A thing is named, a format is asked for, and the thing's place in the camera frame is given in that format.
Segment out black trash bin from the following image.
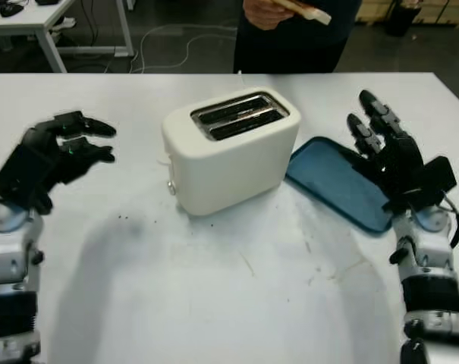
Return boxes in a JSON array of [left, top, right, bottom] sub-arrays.
[[386, 0, 420, 37]]

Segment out white cable on floor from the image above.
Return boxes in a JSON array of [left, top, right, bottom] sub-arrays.
[[130, 22, 237, 73]]

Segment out stacked wooden crates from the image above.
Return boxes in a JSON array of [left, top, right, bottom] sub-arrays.
[[356, 0, 459, 28]]

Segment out cream white two-slot toaster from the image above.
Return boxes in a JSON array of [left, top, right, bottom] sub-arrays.
[[159, 87, 302, 217]]

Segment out black computer mouse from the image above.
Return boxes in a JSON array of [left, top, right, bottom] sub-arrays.
[[0, 2, 24, 17]]

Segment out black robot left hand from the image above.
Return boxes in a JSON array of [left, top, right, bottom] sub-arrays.
[[8, 110, 117, 217]]

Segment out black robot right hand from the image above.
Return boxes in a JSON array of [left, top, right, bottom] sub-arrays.
[[338, 89, 424, 213]]

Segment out browned toast slice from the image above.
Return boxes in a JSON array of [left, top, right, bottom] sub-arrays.
[[269, 0, 332, 26]]

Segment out teal plastic tray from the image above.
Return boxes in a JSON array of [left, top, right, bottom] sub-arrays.
[[285, 136, 393, 233]]

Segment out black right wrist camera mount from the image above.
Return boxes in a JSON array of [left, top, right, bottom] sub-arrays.
[[410, 156, 458, 212]]

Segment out white office desk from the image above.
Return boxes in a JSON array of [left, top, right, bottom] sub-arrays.
[[0, 0, 134, 75]]

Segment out person right hand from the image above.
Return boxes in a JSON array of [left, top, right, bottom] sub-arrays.
[[243, 0, 297, 32]]

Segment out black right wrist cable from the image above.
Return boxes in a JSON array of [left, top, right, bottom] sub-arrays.
[[443, 193, 459, 249]]

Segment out person in dark clothes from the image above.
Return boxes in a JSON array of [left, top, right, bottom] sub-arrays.
[[232, 0, 363, 74]]

